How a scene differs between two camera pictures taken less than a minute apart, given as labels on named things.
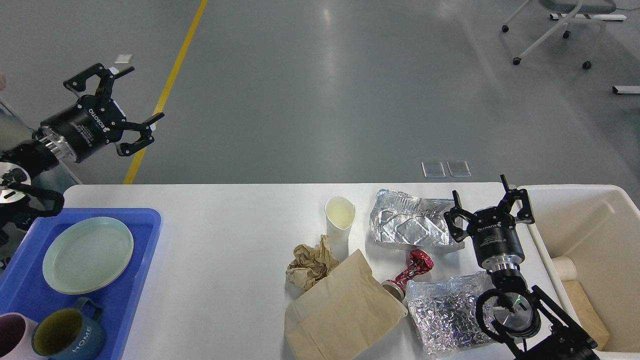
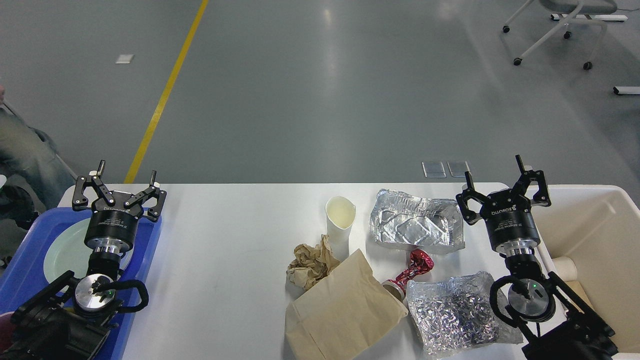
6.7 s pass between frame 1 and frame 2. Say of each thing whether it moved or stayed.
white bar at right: stayed
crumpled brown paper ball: stayed
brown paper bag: stayed
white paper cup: stayed
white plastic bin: stayed
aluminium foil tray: stayed
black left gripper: moved
